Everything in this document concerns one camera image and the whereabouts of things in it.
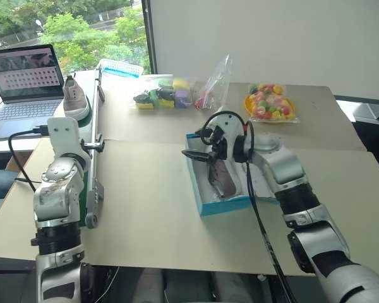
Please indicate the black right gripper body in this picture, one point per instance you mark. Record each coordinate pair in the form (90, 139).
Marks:
(220, 145)

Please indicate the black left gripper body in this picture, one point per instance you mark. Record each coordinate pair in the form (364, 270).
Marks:
(84, 149)

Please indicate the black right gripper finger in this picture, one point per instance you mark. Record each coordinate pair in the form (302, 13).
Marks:
(196, 155)
(213, 172)

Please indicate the brown shoe with dark sole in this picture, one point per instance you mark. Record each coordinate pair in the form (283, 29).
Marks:
(225, 180)

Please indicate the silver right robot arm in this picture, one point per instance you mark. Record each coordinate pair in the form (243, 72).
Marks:
(303, 189)

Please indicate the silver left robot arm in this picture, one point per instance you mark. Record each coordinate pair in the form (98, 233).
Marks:
(58, 189)

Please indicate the blue shoebox with white lid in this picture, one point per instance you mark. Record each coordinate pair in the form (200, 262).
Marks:
(221, 205)

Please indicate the conveyor belt with green band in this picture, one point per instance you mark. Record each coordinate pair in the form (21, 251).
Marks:
(93, 176)

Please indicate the yellow plate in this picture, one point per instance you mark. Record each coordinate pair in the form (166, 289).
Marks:
(248, 105)

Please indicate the beige shoe with white sole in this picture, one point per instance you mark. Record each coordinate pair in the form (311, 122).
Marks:
(75, 101)

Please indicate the clear bag with red items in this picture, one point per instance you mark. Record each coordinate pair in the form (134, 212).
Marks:
(213, 88)

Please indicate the clear bag of colourful candies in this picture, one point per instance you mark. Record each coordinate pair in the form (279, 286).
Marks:
(271, 102)

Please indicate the clear bag of colourful sponges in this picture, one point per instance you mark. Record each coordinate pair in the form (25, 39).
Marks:
(164, 93)

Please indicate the grey open laptop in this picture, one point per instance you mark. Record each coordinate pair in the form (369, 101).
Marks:
(25, 94)

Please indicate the white perforated plastic basket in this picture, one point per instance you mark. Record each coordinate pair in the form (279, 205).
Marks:
(121, 67)

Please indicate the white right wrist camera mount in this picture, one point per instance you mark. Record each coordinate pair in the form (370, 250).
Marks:
(230, 132)

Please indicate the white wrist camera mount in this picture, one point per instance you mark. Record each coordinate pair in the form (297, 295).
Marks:
(230, 132)
(62, 134)

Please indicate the black conveyor bracket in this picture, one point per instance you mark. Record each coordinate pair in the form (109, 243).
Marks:
(100, 143)

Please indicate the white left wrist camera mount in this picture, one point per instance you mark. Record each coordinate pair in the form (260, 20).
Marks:
(62, 134)

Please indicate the dark window frame post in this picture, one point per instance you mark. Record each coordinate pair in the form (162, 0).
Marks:
(150, 34)

